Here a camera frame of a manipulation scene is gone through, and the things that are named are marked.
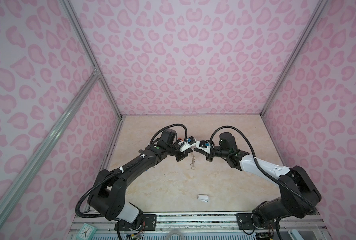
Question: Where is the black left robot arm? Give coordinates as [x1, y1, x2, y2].
[84, 129, 196, 229]

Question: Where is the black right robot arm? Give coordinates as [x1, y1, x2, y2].
[186, 132, 322, 229]

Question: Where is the small white plastic object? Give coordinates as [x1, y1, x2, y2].
[198, 195, 210, 202]

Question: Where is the teal box corner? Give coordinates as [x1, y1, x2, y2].
[288, 229, 304, 240]

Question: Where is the teal alarm clock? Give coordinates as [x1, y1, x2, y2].
[76, 224, 97, 240]

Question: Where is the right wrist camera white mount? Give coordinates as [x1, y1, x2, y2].
[196, 140, 212, 152]

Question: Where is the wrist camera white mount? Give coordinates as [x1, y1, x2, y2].
[179, 136, 197, 153]
[196, 140, 212, 152]

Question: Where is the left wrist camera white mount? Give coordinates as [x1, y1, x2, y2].
[179, 136, 197, 153]

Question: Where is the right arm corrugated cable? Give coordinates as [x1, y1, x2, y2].
[209, 125, 319, 216]

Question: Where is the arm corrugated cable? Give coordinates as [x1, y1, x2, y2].
[74, 123, 188, 219]
[209, 125, 319, 216]

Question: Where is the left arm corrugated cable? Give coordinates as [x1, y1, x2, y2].
[74, 123, 188, 219]

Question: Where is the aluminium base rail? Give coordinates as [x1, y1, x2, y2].
[66, 212, 332, 240]

